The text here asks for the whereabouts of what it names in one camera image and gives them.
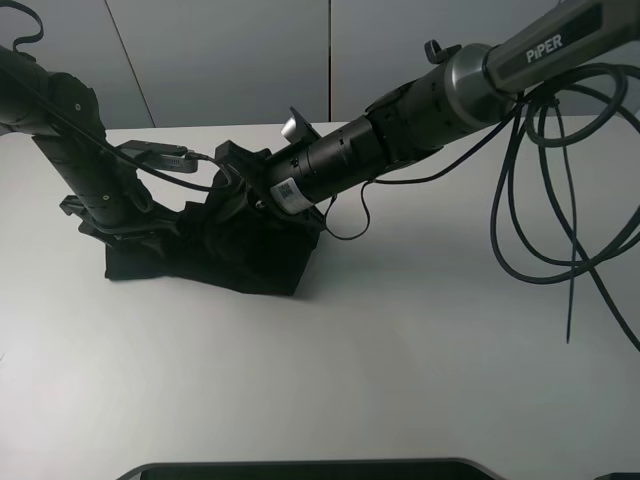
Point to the black printed t-shirt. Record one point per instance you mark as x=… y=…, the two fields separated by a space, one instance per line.
x=224 y=242

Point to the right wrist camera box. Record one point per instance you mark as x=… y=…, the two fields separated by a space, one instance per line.
x=297 y=129

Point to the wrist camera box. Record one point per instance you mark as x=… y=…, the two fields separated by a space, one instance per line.
x=159 y=156
x=297 y=129

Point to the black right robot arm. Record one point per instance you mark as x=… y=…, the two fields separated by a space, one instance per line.
x=470 y=88

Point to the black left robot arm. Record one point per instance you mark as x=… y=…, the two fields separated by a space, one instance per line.
x=61 y=115

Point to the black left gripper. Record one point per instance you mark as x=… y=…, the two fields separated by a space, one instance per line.
x=114 y=208

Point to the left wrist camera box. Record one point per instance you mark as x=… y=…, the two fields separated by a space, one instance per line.
x=159 y=156

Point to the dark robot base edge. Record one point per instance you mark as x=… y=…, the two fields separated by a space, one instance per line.
x=440 y=468

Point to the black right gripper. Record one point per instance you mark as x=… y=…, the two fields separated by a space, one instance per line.
x=252 y=168

